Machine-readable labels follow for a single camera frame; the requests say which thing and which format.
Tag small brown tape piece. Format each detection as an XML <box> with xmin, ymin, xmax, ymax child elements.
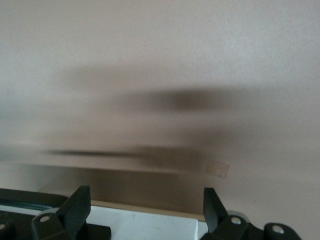
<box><xmin>204</xmin><ymin>159</ymin><xmax>230</xmax><ymax>179</ymax></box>

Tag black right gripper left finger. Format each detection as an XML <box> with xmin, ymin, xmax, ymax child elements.
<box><xmin>31</xmin><ymin>185</ymin><xmax>92</xmax><ymax>240</ymax></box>

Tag white-fronted wooden drawer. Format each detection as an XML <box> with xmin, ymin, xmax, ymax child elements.
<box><xmin>0</xmin><ymin>188</ymin><xmax>209</xmax><ymax>240</ymax></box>

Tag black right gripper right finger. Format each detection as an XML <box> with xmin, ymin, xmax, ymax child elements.
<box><xmin>199</xmin><ymin>187</ymin><xmax>249</xmax><ymax>240</ymax></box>

